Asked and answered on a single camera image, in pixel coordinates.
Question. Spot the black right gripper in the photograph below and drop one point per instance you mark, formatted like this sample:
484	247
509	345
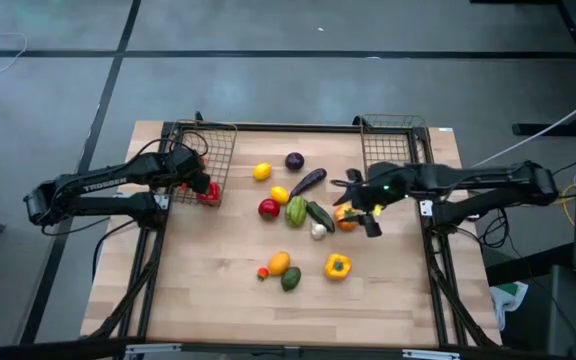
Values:
388	182

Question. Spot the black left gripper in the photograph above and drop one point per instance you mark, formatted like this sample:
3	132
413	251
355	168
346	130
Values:
185	165

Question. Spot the orange tomato with green stem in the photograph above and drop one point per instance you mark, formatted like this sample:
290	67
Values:
340	220

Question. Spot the dark green cucumber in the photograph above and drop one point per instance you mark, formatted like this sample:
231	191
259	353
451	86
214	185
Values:
320	216

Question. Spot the red bell pepper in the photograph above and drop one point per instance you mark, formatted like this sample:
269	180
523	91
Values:
214	192

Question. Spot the white garlic bulb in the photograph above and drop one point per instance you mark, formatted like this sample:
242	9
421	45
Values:
318	231

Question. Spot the long purple eggplant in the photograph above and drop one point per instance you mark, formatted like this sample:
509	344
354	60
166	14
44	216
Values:
309	182

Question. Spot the light green chayote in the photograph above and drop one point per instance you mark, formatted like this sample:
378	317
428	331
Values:
296	211

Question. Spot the yellow bell pepper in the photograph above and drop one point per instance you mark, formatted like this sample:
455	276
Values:
338	266

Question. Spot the round purple onion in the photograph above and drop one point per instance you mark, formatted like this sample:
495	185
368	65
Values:
294	161

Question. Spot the yellow lemon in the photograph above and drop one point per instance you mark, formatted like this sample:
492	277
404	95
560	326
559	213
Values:
280	195
262	171

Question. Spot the red apple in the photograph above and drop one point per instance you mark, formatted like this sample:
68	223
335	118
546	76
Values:
269	209

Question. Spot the orange-yellow mango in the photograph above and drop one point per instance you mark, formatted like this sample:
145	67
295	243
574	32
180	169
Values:
279	263

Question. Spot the green avocado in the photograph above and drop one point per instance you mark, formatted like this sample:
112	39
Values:
291	278

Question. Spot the small red strawberry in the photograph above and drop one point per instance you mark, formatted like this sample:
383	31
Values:
263	273

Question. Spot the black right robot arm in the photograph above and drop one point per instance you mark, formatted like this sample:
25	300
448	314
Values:
468	175

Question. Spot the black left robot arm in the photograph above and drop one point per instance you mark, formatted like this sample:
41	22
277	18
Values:
103	182

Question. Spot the black basket clamp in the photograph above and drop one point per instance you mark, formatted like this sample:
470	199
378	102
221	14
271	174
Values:
198	117
359	120

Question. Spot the white and green cloth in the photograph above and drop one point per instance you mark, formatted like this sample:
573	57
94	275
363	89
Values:
508	297

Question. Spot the black mounting beam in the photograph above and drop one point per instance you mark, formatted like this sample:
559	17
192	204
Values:
43	350

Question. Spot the black metal table frame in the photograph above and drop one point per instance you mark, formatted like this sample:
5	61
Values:
293	127

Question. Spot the white metal bracket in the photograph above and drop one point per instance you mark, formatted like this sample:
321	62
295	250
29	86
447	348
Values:
153	348
428	354

